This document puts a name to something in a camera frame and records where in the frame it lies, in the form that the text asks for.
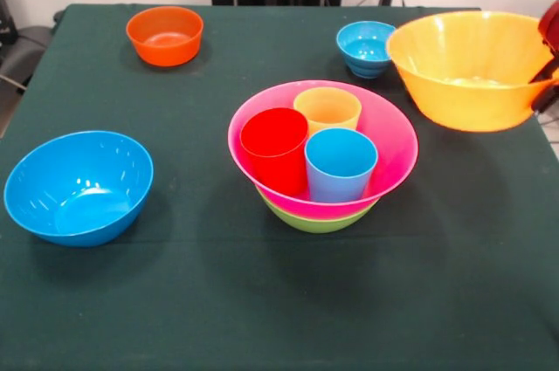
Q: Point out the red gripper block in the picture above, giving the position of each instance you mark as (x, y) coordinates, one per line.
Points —
(551, 30)

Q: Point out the large orange bowl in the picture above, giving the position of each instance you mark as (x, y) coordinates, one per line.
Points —
(458, 48)

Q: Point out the large pink bowl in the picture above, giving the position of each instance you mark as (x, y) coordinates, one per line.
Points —
(393, 135)

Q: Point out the yellow cup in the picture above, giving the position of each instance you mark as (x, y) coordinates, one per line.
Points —
(327, 109)

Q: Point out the blue cup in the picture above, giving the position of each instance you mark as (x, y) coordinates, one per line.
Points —
(340, 170)

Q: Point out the large green bowl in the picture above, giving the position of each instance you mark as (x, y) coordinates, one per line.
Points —
(319, 224)

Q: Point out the red cup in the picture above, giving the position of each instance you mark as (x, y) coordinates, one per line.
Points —
(275, 148)

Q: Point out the small blue bowl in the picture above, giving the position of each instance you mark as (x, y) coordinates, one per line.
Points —
(362, 48)

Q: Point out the small red-orange bowl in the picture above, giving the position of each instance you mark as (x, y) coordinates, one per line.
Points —
(174, 22)

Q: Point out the dark green tablecloth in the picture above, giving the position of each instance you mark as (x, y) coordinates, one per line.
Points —
(196, 301)

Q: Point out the large blue bowl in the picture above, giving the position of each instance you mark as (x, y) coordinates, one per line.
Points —
(78, 187)

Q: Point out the dark grey office chair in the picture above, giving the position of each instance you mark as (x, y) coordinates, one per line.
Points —
(26, 48)

